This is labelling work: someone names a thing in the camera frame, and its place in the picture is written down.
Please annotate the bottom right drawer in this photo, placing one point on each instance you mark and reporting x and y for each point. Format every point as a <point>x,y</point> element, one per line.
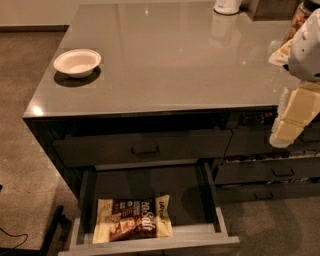
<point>246,193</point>

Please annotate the glass snack jar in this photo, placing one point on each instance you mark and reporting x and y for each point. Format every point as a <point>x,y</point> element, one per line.
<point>302,13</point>

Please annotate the top right drawer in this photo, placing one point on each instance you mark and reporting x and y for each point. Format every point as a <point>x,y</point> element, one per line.
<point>251,140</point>

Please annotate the white paper bowl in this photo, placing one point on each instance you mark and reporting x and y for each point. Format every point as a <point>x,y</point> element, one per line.
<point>78,63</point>

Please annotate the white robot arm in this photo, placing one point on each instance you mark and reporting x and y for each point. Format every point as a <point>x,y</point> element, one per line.
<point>309,35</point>

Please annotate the middle right drawer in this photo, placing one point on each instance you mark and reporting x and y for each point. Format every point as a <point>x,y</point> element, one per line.
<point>252,172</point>

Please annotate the open middle left drawer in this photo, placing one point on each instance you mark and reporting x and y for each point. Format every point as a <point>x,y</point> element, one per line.
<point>198,225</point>

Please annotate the top left drawer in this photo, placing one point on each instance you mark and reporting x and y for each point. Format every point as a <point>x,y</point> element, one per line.
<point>142,147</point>

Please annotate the brown chip bag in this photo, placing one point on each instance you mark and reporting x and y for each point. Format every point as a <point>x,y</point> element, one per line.
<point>126,219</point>

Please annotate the white container on counter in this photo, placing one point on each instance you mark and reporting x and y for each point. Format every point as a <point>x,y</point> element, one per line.
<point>227,7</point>

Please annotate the dark box on counter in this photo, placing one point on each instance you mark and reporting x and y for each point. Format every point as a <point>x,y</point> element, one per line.
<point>271,10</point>

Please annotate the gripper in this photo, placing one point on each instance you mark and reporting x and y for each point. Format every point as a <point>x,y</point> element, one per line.
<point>306,55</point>

